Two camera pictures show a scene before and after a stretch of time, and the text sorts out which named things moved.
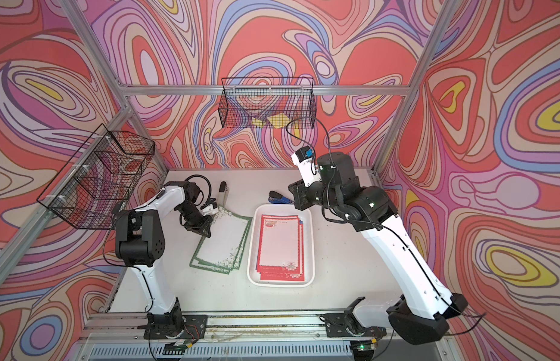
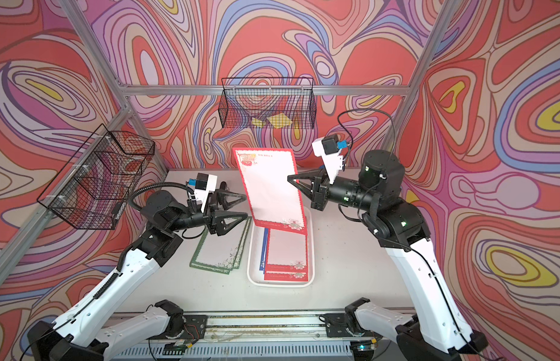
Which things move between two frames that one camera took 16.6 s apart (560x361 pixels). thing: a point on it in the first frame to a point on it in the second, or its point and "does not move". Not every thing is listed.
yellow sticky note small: x=257 y=122 does not move
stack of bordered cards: x=280 y=254 to x=274 y=202
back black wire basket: x=272 y=102 does not move
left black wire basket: x=95 y=184 does not move
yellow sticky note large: x=279 y=120 does not move
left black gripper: x=200 y=229 to x=214 y=222
